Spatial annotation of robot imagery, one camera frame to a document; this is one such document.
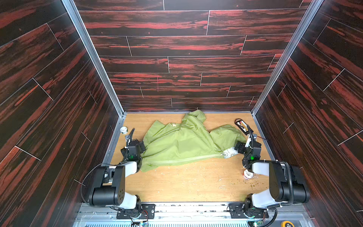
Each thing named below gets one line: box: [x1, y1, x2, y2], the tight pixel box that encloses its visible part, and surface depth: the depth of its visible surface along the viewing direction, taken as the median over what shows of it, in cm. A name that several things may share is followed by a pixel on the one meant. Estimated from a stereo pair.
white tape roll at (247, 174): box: [243, 169, 254, 180], surface depth 86 cm
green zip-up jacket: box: [140, 109, 247, 173], surface depth 98 cm
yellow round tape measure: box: [280, 220, 295, 227], surface depth 70 cm
